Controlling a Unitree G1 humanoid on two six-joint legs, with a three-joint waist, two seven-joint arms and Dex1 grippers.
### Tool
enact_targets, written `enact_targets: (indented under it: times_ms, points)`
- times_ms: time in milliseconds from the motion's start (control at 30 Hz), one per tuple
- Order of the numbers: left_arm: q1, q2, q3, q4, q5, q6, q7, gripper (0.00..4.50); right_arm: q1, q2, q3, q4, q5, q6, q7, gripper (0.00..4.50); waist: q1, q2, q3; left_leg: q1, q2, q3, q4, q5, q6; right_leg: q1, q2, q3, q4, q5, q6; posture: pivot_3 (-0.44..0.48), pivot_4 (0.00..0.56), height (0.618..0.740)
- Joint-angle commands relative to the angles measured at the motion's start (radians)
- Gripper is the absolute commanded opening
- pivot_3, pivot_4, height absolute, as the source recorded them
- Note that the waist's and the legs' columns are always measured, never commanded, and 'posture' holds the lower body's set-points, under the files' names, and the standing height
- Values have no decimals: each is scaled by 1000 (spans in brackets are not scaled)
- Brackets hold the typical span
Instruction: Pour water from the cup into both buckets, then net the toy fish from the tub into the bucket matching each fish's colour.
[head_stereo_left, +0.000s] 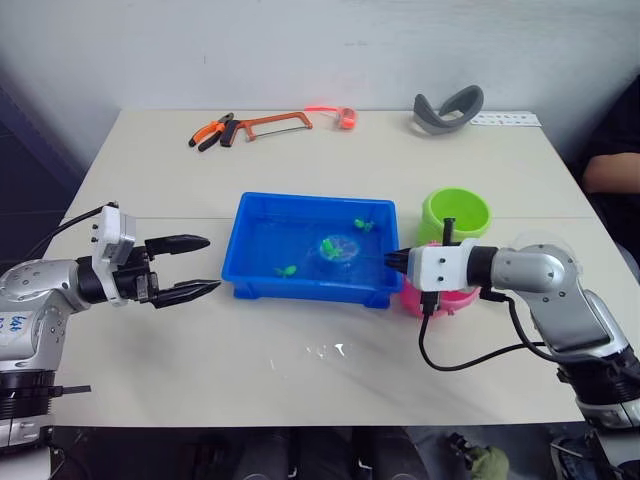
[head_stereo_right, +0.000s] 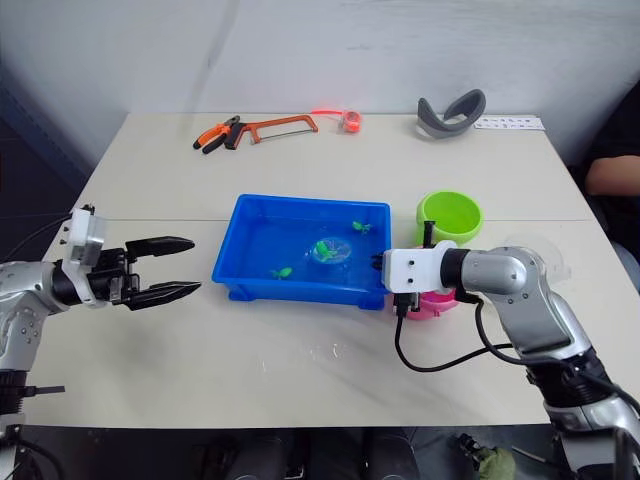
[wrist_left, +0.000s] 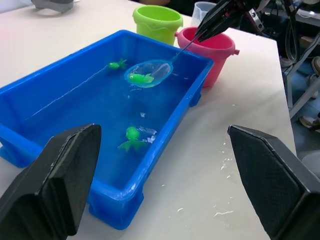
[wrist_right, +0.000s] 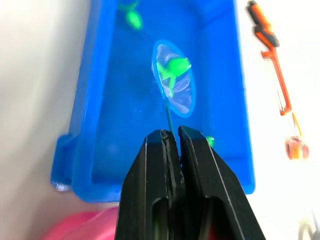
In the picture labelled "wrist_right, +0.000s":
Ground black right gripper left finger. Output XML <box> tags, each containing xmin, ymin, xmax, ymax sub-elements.
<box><xmin>114</xmin><ymin>129</ymin><xmax>186</xmax><ymax>240</ymax></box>

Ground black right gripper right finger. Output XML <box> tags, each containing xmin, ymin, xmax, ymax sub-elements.
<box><xmin>177</xmin><ymin>125</ymin><xmax>267</xmax><ymax>240</ymax></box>

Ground small blue fishing net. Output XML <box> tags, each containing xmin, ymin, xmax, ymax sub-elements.
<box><xmin>151</xmin><ymin>39</ymin><xmax>197</xmax><ymax>135</ymax></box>

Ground pink bucket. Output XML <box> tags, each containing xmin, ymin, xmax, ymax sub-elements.
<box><xmin>37</xmin><ymin>206</ymin><xmax>120</xmax><ymax>240</ymax></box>

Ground blue plastic tub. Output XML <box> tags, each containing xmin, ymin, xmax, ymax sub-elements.
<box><xmin>50</xmin><ymin>0</ymin><xmax>256</xmax><ymax>204</ymax></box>

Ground orange toy fishing rod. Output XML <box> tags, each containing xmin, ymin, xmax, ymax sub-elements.
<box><xmin>246</xmin><ymin>0</ymin><xmax>304</xmax><ymax>137</ymax></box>

